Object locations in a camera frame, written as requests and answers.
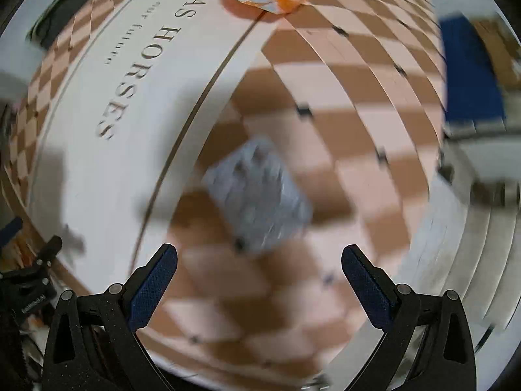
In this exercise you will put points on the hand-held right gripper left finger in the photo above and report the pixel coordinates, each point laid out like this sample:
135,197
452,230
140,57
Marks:
156,281

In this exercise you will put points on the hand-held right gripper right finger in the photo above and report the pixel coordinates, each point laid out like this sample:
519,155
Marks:
366,285

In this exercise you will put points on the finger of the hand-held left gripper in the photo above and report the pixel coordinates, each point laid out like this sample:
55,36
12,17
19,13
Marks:
49,252
10,230

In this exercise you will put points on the small silver blister pack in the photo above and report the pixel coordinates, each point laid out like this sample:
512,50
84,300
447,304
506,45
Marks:
258,195

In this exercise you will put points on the checkered printed tablecloth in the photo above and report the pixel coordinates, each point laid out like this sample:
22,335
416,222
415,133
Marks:
325,138

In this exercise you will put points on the blue cushion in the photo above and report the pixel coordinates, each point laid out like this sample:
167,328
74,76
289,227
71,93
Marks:
468,69

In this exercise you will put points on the cardboard box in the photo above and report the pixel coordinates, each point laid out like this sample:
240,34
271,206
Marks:
498,49

